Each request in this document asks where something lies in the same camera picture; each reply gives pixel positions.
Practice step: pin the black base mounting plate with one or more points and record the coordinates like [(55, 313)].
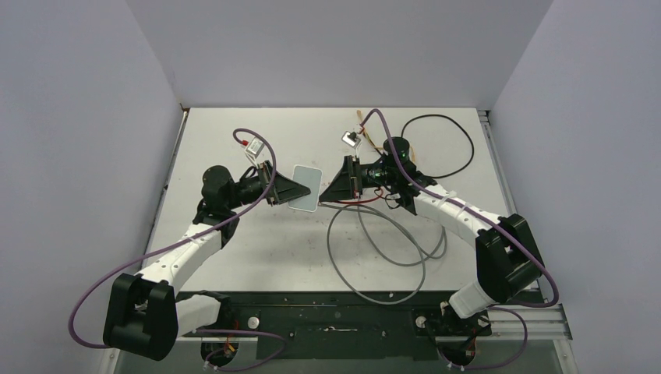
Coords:
[(342, 325)]

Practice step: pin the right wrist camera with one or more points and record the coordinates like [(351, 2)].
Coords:
[(352, 139)]

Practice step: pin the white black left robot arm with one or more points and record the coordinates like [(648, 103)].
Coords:
[(144, 315)]

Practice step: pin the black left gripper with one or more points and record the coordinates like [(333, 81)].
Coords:
[(284, 189)]

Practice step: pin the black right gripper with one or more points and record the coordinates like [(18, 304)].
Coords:
[(343, 187)]

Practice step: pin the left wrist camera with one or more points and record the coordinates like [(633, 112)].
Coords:
[(253, 149)]

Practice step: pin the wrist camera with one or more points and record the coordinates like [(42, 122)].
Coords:
[(352, 139), (253, 149)]

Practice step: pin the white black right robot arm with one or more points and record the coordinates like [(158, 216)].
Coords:
[(507, 258)]

